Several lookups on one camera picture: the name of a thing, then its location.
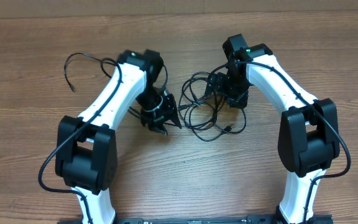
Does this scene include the thin black USB cable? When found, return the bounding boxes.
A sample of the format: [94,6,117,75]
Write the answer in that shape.
[63,52,119,93]

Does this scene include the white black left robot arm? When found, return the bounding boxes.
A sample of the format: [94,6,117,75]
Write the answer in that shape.
[55,50,181,223]

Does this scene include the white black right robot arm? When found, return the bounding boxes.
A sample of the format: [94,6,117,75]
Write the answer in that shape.
[206,41,340,223]

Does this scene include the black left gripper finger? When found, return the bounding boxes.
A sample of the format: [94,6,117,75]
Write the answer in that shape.
[168,108,182,129]
[149,124,168,135]

